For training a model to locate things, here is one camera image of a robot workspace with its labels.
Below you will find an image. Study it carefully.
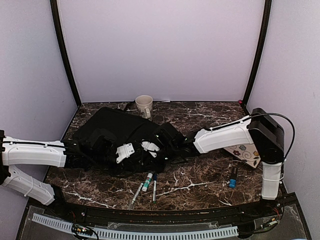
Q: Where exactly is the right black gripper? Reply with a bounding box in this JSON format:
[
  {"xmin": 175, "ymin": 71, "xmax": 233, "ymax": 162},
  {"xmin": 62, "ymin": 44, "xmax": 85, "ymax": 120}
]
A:
[{"xmin": 143, "ymin": 143, "xmax": 179, "ymax": 174}]

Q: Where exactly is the black student backpack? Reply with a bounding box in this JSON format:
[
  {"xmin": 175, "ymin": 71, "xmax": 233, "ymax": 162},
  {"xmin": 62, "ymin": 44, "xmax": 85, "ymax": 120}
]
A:
[{"xmin": 72, "ymin": 106, "xmax": 176, "ymax": 176}]

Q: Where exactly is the blue cap black marker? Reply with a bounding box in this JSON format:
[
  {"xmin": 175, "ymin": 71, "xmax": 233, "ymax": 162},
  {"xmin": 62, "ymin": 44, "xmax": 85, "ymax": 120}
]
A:
[{"xmin": 229, "ymin": 167, "xmax": 238, "ymax": 189}]

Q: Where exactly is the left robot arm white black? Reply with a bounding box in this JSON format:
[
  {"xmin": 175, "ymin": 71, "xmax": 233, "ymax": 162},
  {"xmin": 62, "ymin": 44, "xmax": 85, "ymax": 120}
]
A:
[{"xmin": 0, "ymin": 129, "xmax": 143, "ymax": 218}]

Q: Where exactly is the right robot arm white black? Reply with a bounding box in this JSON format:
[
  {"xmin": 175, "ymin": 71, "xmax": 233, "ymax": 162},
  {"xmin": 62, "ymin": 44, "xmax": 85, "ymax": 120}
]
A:
[{"xmin": 141, "ymin": 108, "xmax": 285, "ymax": 217}]

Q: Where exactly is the white glue stick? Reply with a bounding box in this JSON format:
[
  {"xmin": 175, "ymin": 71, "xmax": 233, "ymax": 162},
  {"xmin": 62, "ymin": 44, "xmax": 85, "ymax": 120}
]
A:
[{"xmin": 141, "ymin": 172, "xmax": 153, "ymax": 192}]

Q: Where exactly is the blue cap white marker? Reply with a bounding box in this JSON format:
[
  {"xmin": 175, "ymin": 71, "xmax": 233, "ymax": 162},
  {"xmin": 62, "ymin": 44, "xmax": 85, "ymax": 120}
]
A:
[{"xmin": 152, "ymin": 173, "xmax": 157, "ymax": 204}]

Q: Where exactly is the cream ceramic mug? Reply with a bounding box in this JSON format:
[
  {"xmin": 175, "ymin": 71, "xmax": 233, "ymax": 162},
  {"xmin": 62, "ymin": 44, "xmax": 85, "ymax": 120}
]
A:
[{"xmin": 135, "ymin": 95, "xmax": 153, "ymax": 121}]

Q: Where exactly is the white clear pen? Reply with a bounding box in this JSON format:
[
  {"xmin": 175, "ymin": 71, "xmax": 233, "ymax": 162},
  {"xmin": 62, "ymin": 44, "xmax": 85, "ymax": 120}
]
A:
[{"xmin": 128, "ymin": 182, "xmax": 144, "ymax": 210}]

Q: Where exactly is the floral square plate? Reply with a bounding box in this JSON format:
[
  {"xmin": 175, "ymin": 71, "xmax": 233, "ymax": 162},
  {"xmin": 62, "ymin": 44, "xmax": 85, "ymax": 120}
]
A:
[{"xmin": 224, "ymin": 144, "xmax": 261, "ymax": 169}]

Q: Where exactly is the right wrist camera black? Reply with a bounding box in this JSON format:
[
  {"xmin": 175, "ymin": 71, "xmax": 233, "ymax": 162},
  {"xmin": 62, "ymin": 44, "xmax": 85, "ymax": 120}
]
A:
[{"xmin": 153, "ymin": 122, "xmax": 185, "ymax": 147}]

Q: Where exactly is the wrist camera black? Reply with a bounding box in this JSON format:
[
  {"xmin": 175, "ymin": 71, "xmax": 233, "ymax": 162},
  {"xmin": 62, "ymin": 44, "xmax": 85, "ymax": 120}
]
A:
[
  {"xmin": 87, "ymin": 128, "xmax": 117, "ymax": 154},
  {"xmin": 153, "ymin": 122, "xmax": 185, "ymax": 147}
]

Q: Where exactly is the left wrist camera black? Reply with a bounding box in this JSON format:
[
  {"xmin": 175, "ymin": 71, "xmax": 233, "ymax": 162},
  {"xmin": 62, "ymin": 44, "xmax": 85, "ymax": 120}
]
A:
[{"xmin": 87, "ymin": 128, "xmax": 117, "ymax": 154}]

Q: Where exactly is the white cable duct strip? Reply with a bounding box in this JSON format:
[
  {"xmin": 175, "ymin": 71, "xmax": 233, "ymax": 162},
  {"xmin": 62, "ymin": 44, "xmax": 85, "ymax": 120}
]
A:
[{"xmin": 31, "ymin": 213, "xmax": 239, "ymax": 240}]

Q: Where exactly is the black front rail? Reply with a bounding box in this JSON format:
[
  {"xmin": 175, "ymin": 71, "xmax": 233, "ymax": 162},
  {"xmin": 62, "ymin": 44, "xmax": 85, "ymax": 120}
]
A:
[{"xmin": 24, "ymin": 193, "xmax": 299, "ymax": 227}]

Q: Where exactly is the left black frame post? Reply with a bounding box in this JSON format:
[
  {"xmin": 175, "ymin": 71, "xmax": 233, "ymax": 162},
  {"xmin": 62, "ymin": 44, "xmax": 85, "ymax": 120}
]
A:
[{"xmin": 50, "ymin": 0, "xmax": 82, "ymax": 108}]

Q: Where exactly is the black frame post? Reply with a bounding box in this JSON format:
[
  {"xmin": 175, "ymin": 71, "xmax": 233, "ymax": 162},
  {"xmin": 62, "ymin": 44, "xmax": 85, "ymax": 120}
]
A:
[
  {"xmin": 50, "ymin": 0, "xmax": 82, "ymax": 108},
  {"xmin": 241, "ymin": 0, "xmax": 272, "ymax": 110}
]

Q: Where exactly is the right black frame post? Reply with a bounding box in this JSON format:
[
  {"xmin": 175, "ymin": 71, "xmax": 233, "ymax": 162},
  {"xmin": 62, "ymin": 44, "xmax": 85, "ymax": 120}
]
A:
[{"xmin": 241, "ymin": 0, "xmax": 272, "ymax": 110}]

